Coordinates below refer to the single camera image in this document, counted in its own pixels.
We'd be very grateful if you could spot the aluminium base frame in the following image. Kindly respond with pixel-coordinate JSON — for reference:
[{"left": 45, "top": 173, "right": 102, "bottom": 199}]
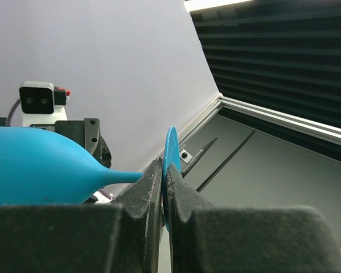
[{"left": 178, "top": 94, "right": 341, "bottom": 162}]

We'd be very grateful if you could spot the blue wine glass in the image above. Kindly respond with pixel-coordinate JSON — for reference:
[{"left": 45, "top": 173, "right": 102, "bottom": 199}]
[{"left": 0, "top": 126, "right": 181, "bottom": 233}]

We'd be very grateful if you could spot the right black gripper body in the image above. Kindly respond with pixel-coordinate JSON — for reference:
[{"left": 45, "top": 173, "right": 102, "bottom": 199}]
[{"left": 0, "top": 117, "right": 112, "bottom": 168}]

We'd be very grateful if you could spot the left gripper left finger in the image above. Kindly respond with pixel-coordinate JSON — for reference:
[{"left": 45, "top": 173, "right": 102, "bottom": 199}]
[{"left": 0, "top": 159, "right": 163, "bottom": 272}]

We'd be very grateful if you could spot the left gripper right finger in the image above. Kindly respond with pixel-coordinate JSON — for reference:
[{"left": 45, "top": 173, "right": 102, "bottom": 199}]
[{"left": 167, "top": 166, "right": 341, "bottom": 272}]

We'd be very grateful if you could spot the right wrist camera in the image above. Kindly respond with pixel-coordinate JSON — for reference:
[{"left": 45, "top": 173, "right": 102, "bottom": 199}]
[{"left": 19, "top": 81, "right": 70, "bottom": 127}]

